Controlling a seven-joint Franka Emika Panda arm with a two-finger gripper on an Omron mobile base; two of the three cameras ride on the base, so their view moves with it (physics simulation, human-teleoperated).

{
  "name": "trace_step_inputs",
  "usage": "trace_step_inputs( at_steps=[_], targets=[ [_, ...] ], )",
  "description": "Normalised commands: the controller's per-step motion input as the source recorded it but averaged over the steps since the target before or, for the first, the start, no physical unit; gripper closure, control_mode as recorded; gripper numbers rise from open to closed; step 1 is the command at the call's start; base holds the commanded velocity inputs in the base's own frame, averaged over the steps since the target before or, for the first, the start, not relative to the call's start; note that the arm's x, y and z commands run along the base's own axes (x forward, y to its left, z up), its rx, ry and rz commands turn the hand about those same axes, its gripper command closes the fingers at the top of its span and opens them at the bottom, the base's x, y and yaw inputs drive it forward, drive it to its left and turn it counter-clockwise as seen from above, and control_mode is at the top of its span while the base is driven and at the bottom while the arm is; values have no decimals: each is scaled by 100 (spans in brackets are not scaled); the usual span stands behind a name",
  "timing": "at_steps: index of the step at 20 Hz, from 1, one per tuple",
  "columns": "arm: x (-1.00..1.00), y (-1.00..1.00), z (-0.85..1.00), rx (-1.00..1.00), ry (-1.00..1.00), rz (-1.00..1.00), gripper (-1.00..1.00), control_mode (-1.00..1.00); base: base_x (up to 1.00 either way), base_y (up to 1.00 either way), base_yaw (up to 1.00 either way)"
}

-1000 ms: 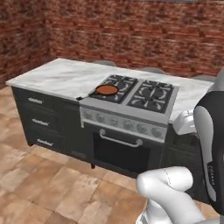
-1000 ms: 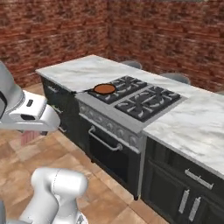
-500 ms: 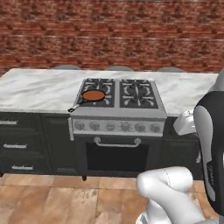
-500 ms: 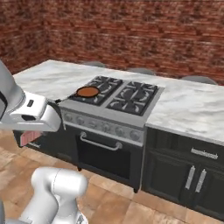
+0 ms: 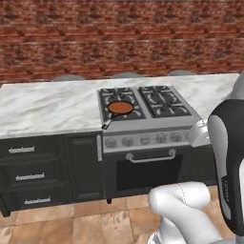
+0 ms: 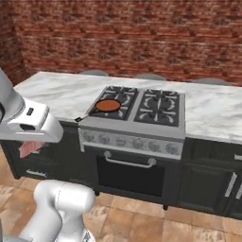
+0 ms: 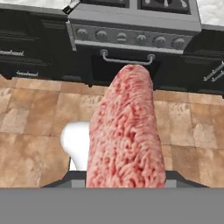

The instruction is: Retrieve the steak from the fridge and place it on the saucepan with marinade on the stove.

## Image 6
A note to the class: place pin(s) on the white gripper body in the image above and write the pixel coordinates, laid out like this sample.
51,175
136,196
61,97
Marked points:
47,134

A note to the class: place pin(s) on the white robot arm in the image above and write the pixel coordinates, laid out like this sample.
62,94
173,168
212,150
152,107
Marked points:
60,201

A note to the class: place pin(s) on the red raw steak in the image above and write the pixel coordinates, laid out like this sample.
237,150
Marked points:
30,148

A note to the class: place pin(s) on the silver stove knob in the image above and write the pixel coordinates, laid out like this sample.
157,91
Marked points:
171,148
104,138
138,143
154,146
120,141
89,136

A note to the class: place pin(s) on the black saucepan with brown marinade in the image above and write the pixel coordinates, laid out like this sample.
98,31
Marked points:
108,106

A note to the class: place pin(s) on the dark drawer front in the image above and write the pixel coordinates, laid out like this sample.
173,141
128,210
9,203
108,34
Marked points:
63,171
211,152
67,148

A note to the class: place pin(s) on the silver range cooker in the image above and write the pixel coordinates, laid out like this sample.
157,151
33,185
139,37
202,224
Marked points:
132,132

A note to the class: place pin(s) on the black oven door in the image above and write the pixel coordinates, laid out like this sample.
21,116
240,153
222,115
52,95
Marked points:
129,178

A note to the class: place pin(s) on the grey stool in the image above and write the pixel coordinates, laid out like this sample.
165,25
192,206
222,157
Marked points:
150,76
211,81

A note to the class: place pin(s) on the dark cupboard door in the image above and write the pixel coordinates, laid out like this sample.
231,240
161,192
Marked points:
237,206
201,189

